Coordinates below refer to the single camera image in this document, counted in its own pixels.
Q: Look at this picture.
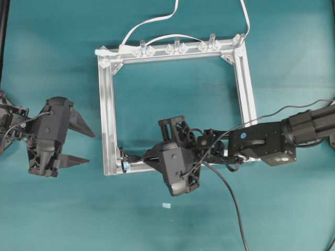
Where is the black right camera cable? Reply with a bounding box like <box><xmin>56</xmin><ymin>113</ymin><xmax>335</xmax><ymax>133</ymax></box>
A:
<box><xmin>180</xmin><ymin>98</ymin><xmax>335</xmax><ymax>251</ymax></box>

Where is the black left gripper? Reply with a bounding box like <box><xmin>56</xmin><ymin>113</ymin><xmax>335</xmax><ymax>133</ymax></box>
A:
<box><xmin>29</xmin><ymin>107</ymin><xmax>95</xmax><ymax>177</ymax></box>

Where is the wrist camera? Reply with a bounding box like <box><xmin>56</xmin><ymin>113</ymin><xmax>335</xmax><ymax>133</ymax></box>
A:
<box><xmin>159</xmin><ymin>142</ymin><xmax>194</xmax><ymax>196</ymax></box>
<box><xmin>32</xmin><ymin>97</ymin><xmax>73</xmax><ymax>144</ymax></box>

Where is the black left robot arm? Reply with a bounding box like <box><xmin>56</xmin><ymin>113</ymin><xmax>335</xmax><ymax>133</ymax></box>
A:
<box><xmin>1</xmin><ymin>94</ymin><xmax>95</xmax><ymax>177</ymax></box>

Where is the small blue tape piece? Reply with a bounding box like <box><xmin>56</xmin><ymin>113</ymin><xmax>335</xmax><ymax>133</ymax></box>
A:
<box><xmin>162</xmin><ymin>203</ymin><xmax>171</xmax><ymax>209</ymax></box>

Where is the aluminium extrusion frame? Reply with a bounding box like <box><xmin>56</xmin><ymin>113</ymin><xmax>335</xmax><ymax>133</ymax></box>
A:
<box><xmin>95</xmin><ymin>34</ymin><xmax>258</xmax><ymax>176</ymax></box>

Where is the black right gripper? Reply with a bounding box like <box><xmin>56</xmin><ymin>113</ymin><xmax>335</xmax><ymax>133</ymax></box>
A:
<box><xmin>143</xmin><ymin>116</ymin><xmax>200</xmax><ymax>193</ymax></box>

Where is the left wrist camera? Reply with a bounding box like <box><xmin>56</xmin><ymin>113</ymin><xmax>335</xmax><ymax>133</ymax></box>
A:
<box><xmin>32</xmin><ymin>97</ymin><xmax>73</xmax><ymax>144</ymax></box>

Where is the white flat cable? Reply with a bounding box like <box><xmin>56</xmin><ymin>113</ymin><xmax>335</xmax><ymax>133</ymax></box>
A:
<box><xmin>119</xmin><ymin>0</ymin><xmax>252</xmax><ymax>50</ymax></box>

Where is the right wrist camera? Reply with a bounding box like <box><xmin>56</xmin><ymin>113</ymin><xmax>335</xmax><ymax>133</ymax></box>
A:
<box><xmin>159</xmin><ymin>142</ymin><xmax>194</xmax><ymax>196</ymax></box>

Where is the clear standoff post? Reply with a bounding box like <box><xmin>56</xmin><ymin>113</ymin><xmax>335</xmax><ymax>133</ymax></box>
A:
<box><xmin>140</xmin><ymin>39</ymin><xmax>146</xmax><ymax>55</ymax></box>
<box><xmin>208</xmin><ymin>33</ymin><xmax>216</xmax><ymax>49</ymax></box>
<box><xmin>174</xmin><ymin>37</ymin><xmax>180</xmax><ymax>54</ymax></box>

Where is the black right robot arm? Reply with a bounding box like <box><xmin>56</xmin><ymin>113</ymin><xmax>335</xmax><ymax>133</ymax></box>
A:
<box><xmin>142</xmin><ymin>104</ymin><xmax>334</xmax><ymax>196</ymax></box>

